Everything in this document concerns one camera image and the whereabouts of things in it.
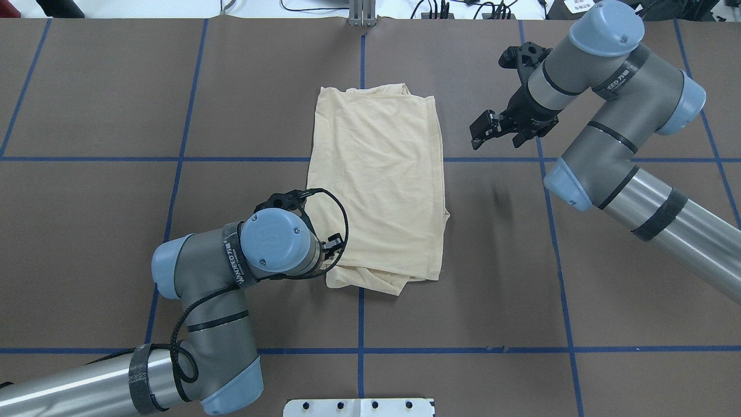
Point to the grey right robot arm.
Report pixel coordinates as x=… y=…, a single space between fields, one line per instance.
x=642 y=95

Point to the black power strip with plugs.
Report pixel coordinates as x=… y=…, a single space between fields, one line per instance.
x=474 y=10

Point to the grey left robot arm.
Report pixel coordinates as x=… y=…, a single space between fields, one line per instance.
x=211 y=357

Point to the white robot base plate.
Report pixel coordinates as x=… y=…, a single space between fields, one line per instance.
x=360 y=407

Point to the beige long-sleeve printed shirt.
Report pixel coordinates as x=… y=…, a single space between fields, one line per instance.
x=379 y=151

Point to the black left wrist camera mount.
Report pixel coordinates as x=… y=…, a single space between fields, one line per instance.
x=290 y=201

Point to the black box with white label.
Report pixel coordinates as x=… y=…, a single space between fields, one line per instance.
x=567 y=10

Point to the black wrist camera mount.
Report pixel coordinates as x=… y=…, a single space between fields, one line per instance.
x=524 y=58
x=290 y=201

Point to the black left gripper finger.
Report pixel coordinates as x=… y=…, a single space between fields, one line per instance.
x=333 y=244

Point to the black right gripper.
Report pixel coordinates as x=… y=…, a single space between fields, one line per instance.
x=524 y=108

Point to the grey aluminium frame post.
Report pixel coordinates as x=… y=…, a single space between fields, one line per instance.
x=362 y=13

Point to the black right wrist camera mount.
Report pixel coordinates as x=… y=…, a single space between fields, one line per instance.
x=524 y=58

